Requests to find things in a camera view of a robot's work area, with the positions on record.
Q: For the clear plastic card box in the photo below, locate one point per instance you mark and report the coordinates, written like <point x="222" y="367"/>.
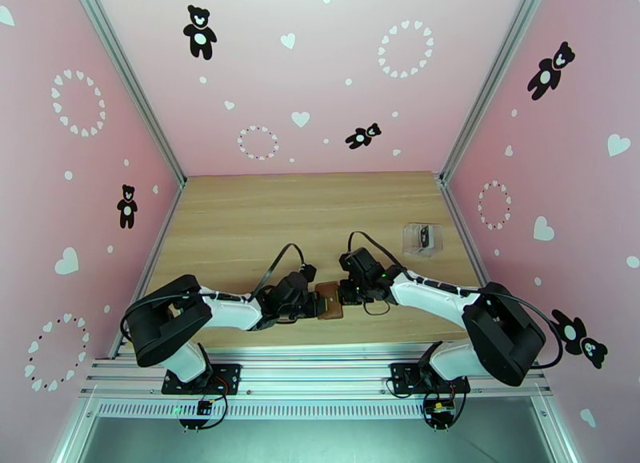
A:
<point x="410" y="241"/>

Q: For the black bear wall sticker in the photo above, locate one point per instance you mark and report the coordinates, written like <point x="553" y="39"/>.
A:
<point x="595" y="351"/>
<point x="200" y="38"/>
<point x="361" y="138"/>
<point x="547" y="79"/>
<point x="127" y="216"/>

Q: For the grey metal shelf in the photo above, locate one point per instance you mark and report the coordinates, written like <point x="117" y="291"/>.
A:
<point x="320" y="441"/>

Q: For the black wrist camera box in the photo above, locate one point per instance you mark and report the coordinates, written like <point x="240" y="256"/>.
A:
<point x="308" y="272"/>
<point x="347" y="261"/>

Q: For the brown leather card holder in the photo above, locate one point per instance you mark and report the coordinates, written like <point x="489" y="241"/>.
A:
<point x="330" y="306"/>

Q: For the small circuit board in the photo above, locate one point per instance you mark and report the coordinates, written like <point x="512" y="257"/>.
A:
<point x="205" y="406"/>
<point x="440" y="411"/>

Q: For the perforated metal strip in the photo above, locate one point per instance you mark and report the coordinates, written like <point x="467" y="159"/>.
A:
<point x="300" y="410"/>

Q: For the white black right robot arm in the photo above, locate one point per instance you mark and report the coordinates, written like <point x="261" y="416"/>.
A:
<point x="430" y="296"/>

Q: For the black credit card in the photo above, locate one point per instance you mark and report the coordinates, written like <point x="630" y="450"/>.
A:
<point x="425" y="236"/>

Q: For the aluminium frame post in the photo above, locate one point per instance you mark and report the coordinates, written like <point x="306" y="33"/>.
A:
<point x="492" y="77"/>
<point x="132" y="84"/>

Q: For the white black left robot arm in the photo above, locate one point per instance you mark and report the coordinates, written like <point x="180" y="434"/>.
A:
<point x="230" y="309"/>

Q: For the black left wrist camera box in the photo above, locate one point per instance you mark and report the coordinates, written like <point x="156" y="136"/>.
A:
<point x="308" y="272"/>

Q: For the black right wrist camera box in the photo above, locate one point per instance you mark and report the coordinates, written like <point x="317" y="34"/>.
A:
<point x="347" y="261"/>

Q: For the aluminium rail base frame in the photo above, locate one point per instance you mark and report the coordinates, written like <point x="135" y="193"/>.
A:
<point x="320" y="371"/>

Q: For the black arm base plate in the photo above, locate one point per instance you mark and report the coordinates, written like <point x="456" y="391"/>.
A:
<point x="402" y="376"/>
<point x="230" y="376"/>

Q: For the aluminium table side rail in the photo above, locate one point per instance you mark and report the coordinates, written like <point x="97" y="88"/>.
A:
<point x="159" y="236"/>
<point x="467" y="236"/>

